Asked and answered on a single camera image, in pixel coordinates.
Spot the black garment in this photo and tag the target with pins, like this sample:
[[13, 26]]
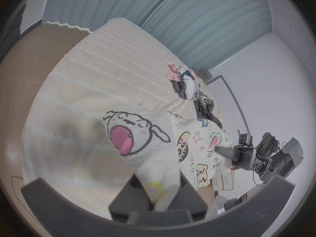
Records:
[[206, 110]]

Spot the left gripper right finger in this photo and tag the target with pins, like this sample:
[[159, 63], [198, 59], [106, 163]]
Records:
[[187, 199]]

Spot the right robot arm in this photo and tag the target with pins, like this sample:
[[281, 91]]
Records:
[[281, 154]]

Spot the black chest of drawers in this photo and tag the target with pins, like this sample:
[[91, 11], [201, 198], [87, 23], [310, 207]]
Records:
[[12, 31]]

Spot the pale wooden bedside table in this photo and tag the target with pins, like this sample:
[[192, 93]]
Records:
[[223, 180]]

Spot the pile of clothes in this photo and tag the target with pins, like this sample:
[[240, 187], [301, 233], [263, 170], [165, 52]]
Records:
[[187, 83]]

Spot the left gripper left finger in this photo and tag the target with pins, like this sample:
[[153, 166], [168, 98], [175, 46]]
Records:
[[130, 201]]

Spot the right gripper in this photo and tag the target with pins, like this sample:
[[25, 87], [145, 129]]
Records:
[[244, 157]]

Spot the grey bedside table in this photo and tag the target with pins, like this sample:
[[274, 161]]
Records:
[[203, 73]]

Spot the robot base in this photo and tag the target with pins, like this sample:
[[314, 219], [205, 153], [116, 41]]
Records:
[[221, 204]]

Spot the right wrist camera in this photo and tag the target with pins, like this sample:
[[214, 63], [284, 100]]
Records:
[[245, 138]]

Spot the bed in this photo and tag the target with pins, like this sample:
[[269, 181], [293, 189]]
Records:
[[98, 78]]

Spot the white printed pyjama top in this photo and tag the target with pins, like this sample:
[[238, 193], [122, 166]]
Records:
[[148, 142]]

